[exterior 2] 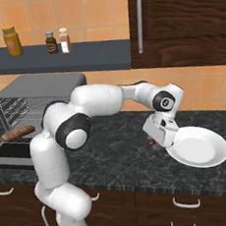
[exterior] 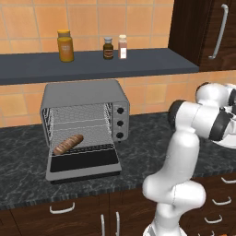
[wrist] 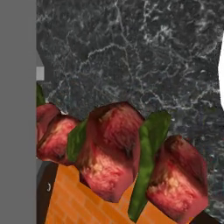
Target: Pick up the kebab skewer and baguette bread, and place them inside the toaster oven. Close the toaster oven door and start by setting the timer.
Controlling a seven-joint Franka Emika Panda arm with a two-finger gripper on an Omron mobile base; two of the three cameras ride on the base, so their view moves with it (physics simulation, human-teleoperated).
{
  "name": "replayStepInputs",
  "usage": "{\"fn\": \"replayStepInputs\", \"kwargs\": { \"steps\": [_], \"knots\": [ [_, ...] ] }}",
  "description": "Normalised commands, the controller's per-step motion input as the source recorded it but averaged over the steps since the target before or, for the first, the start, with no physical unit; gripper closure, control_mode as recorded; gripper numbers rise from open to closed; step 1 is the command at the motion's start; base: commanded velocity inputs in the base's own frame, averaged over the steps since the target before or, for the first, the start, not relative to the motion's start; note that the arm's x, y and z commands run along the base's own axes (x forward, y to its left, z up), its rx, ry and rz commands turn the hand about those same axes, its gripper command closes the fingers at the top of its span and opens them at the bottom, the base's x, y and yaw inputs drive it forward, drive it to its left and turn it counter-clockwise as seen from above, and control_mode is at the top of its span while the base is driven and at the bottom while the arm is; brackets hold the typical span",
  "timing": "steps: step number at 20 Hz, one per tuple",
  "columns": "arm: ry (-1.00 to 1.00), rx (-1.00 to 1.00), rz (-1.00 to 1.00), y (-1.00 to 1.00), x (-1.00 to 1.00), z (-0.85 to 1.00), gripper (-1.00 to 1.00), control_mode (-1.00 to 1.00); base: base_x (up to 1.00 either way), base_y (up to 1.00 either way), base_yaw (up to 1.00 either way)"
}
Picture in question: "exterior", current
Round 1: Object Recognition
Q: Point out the grey toaster oven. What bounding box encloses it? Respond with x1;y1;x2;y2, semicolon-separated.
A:
40;78;131;149

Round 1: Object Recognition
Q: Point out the brown baguette bread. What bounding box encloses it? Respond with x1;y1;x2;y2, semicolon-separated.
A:
53;134;85;156

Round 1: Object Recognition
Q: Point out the grey toaster oven door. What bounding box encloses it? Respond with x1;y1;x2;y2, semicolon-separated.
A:
45;144;123;185

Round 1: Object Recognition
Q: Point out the dark wood cupboard door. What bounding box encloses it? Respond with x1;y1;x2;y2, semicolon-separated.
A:
109;188;159;236

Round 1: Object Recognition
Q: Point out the small dark brown bottle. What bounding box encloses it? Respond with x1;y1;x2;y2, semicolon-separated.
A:
102;36;114;61

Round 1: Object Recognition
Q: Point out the pink and white spice bottle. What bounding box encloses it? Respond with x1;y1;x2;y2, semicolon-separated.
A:
117;34;128;60

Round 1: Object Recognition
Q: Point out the yellow jar with yellow lid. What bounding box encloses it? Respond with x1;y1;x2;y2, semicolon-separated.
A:
56;29;75;64

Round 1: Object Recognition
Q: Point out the dark wood drawer front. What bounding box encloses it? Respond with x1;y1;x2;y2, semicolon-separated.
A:
9;194;111;236

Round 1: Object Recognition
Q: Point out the wire oven rack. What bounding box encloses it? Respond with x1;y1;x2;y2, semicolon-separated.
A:
49;135;115;158

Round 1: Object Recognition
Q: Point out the dark grey wall shelf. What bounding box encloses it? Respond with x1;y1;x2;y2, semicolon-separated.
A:
0;47;200;87

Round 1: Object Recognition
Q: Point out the silver cupboard door handle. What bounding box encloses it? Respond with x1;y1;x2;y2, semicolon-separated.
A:
114;211;121;236
100;213;106;236

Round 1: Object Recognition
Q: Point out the silver drawer handle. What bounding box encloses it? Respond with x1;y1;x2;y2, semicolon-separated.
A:
204;214;224;225
49;201;77;215
211;196;232;207
220;176;236;185

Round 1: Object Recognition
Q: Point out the dark wood wall cupboard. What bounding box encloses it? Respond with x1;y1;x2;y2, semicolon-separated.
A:
168;0;236;73

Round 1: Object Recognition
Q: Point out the silver wall cupboard handle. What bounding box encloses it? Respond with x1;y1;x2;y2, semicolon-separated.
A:
207;3;230;60

